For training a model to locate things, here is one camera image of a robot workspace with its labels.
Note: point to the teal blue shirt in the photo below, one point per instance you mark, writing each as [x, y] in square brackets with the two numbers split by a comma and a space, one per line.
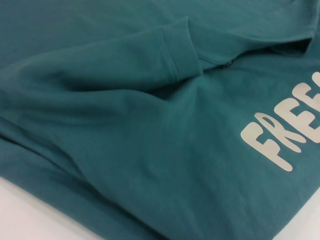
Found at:
[125, 112]

